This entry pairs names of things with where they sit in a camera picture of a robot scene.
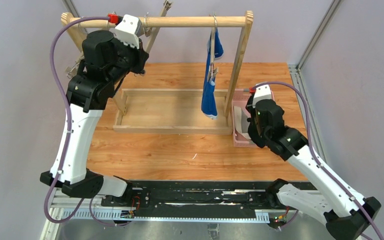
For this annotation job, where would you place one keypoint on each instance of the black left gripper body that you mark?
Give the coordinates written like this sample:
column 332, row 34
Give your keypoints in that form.
column 139, row 57

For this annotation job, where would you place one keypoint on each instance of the wooden hanger holding black underwear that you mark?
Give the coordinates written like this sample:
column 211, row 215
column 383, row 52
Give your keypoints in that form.
column 152, row 32

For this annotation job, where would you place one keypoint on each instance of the wooden hanger holding blue underwear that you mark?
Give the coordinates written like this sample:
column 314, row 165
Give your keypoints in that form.
column 211, row 69

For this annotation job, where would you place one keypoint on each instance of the blue underwear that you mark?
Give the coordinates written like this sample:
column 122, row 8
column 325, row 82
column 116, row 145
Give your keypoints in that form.
column 208, row 102

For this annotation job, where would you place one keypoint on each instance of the grey underwear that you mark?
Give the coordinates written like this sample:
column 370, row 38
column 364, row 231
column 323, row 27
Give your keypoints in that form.
column 240, row 120

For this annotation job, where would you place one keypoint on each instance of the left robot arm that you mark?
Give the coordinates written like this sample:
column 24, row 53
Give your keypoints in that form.
column 107, row 61

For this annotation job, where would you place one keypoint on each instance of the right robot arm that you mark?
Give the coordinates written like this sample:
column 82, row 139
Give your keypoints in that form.
column 345, row 212

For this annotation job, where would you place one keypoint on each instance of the empty wooden clip hanger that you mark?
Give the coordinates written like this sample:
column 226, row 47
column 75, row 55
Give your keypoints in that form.
column 73, row 70

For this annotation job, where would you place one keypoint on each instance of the wooden clothes rack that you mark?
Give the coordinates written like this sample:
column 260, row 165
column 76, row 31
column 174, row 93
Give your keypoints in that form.
column 166, row 111

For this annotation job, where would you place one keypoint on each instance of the pink perforated plastic basket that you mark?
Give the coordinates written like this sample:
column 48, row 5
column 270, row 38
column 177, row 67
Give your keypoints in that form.
column 240, row 98

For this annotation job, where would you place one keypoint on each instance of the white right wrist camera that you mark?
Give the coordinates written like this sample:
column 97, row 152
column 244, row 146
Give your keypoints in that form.
column 263, row 92

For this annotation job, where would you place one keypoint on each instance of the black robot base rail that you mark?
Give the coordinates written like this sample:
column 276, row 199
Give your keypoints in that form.
column 189, row 201

